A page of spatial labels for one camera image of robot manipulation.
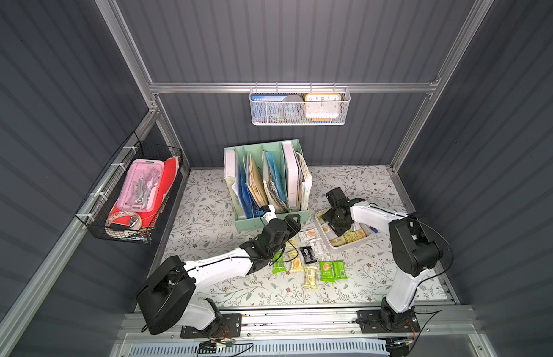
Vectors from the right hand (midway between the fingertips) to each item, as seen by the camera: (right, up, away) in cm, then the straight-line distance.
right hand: (331, 221), depth 97 cm
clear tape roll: (-67, +4, -30) cm, 74 cm away
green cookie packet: (-23, -16, -12) cm, 31 cm away
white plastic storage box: (-2, -7, -6) cm, 9 cm away
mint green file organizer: (-27, +17, -11) cm, 34 cm away
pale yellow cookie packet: (-11, -19, -14) cm, 26 cm away
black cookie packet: (-11, -12, -10) cm, 19 cm away
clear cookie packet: (-10, -7, -4) cm, 12 cm away
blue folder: (-36, +5, -4) cm, 36 cm away
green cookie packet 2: (-5, -17, -13) cm, 22 cm away
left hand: (-16, +4, -17) cm, 24 cm away
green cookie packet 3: (0, -17, -13) cm, 21 cm away
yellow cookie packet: (-16, -16, -12) cm, 25 cm away
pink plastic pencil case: (-68, +15, -25) cm, 74 cm away
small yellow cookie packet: (-18, -9, -6) cm, 21 cm away
